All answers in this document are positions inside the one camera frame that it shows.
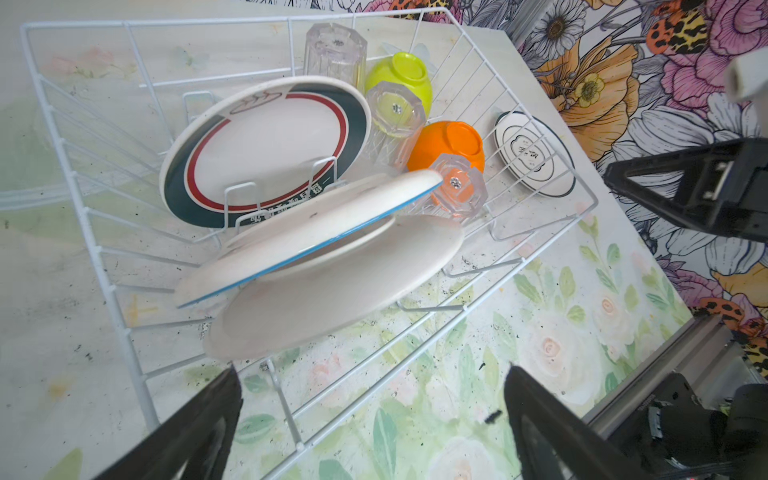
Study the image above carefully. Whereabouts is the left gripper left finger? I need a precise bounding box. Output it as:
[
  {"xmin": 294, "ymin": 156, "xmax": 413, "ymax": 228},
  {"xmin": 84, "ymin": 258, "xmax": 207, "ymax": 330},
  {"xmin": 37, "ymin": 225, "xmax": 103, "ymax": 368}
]
[{"xmin": 98, "ymin": 367, "xmax": 243, "ymax": 479}]

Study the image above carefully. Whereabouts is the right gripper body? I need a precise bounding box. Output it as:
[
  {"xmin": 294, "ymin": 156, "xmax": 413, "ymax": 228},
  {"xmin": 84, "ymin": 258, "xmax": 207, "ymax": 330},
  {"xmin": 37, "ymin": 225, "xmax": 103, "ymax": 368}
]
[{"xmin": 724, "ymin": 47, "xmax": 768, "ymax": 138}]

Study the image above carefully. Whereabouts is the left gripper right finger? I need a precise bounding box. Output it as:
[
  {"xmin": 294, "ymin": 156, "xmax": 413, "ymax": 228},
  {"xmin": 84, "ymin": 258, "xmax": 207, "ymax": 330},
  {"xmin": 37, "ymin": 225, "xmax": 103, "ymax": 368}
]
[{"xmin": 504, "ymin": 365, "xmax": 650, "ymax": 479}]

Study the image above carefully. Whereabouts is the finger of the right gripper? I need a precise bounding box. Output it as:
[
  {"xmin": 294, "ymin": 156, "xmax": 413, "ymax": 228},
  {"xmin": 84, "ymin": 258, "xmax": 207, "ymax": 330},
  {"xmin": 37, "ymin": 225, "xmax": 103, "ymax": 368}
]
[{"xmin": 603, "ymin": 138, "xmax": 767, "ymax": 243}]

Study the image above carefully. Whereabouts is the white plate green clover emblem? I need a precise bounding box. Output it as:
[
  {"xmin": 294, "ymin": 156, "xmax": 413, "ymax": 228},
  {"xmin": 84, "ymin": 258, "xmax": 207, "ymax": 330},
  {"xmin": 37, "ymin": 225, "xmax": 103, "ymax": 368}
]
[{"xmin": 494, "ymin": 111, "xmax": 576, "ymax": 198}]

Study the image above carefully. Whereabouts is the white wire dish rack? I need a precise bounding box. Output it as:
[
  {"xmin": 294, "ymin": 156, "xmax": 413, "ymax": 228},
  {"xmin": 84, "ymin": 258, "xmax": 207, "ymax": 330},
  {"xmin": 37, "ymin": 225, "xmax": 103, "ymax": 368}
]
[{"xmin": 21, "ymin": 10, "xmax": 598, "ymax": 479}]

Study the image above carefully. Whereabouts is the green red rimmed plate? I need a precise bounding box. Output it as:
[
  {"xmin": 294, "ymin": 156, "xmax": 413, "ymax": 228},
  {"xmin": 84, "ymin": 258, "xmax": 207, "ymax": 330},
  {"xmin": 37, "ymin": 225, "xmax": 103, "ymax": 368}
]
[{"xmin": 159, "ymin": 76, "xmax": 372, "ymax": 228}]

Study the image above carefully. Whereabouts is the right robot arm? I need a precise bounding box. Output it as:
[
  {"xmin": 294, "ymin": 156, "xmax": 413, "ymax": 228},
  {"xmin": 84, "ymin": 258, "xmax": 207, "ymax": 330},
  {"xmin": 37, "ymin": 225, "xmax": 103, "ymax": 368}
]
[{"xmin": 604, "ymin": 136, "xmax": 767, "ymax": 479}]

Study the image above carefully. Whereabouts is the plain white plate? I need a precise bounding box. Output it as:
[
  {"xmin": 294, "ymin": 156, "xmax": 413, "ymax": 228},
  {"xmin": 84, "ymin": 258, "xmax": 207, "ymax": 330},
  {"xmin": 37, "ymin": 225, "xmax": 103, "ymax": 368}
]
[{"xmin": 203, "ymin": 215, "xmax": 464, "ymax": 361}]

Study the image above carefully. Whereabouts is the near clear glass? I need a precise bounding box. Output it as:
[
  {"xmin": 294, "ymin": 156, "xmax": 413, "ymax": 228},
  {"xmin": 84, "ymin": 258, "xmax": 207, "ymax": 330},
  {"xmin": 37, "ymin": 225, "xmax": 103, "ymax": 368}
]
[{"xmin": 419, "ymin": 154, "xmax": 488, "ymax": 223}]

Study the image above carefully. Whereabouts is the clear glass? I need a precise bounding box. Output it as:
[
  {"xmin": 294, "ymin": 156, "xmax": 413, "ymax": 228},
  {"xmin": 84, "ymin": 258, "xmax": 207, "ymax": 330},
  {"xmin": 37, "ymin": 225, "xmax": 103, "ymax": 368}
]
[
  {"xmin": 363, "ymin": 81, "xmax": 426, "ymax": 173},
  {"xmin": 303, "ymin": 22, "xmax": 368, "ymax": 92},
  {"xmin": 419, "ymin": 154, "xmax": 488, "ymax": 223}
]

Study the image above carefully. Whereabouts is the orange bowl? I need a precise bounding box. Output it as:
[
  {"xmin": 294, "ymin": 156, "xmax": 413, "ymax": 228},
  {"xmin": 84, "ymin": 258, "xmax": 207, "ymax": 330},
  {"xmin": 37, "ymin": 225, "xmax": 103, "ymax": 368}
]
[{"xmin": 406, "ymin": 121, "xmax": 485, "ymax": 172}]

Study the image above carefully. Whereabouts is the blue rimmed watermelon plate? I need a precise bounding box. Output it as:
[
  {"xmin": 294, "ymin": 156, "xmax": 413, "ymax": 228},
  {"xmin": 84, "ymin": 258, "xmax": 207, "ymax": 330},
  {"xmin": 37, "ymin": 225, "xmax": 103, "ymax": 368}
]
[{"xmin": 173, "ymin": 169, "xmax": 442, "ymax": 308}]

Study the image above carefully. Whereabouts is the middle clear glass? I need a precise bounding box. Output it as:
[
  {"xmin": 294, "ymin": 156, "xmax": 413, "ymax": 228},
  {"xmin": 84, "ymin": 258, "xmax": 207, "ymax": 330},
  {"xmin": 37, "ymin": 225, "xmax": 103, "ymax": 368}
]
[{"xmin": 363, "ymin": 81, "xmax": 426, "ymax": 173}]

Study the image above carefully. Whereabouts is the lime green bowl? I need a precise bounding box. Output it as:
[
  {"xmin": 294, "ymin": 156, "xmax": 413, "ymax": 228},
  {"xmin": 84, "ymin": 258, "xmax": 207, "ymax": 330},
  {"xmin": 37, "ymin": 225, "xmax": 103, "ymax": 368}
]
[{"xmin": 364, "ymin": 52, "xmax": 433, "ymax": 116}]

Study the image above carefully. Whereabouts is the far clear glass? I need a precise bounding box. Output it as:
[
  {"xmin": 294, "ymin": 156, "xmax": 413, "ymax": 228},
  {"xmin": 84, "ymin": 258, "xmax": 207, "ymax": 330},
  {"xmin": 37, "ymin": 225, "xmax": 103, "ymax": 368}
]
[{"xmin": 303, "ymin": 22, "xmax": 368, "ymax": 92}]

